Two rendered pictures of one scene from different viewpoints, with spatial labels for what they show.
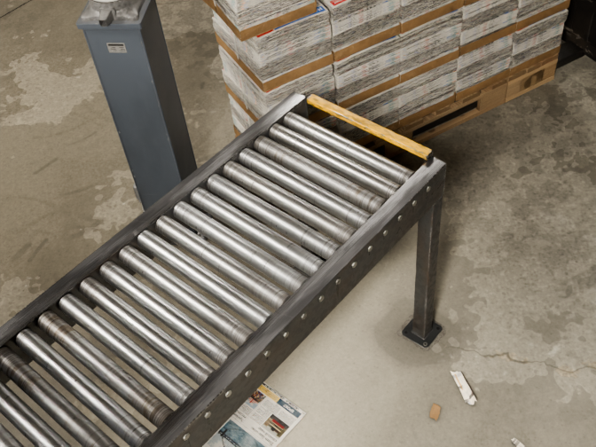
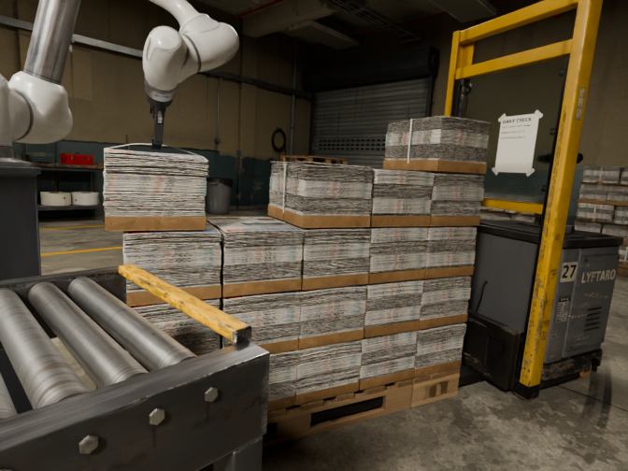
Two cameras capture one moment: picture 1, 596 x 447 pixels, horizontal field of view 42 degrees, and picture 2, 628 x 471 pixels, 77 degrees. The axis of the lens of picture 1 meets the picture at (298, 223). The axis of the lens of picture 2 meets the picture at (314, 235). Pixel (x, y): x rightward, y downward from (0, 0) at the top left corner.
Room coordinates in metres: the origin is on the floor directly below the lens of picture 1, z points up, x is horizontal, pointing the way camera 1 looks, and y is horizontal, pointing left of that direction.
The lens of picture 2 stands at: (0.99, -0.46, 1.04)
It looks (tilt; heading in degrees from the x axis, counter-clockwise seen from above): 9 degrees down; 358
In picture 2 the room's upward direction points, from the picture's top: 3 degrees clockwise
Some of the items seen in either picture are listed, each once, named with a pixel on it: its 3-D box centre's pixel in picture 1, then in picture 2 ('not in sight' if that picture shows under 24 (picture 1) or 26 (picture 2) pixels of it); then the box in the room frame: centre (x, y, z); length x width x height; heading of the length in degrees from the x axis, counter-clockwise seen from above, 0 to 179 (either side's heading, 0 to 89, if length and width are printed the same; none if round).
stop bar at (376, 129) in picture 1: (367, 125); (172, 294); (1.67, -0.23, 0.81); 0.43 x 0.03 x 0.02; 44
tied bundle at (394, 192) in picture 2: not in sight; (377, 195); (2.73, -0.77, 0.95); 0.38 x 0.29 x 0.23; 25
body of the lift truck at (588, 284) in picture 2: not in sight; (523, 292); (3.20, -1.77, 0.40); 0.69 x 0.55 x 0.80; 25
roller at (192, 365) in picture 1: (145, 330); not in sight; (1.07, 0.39, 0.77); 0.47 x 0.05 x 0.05; 44
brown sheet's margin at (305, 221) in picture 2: not in sight; (315, 215); (2.61, -0.50, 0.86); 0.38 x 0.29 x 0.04; 25
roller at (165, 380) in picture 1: (124, 348); not in sight; (1.03, 0.44, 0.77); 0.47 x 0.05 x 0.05; 44
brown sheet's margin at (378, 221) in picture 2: not in sight; (376, 215); (2.73, -0.78, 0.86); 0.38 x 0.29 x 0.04; 25
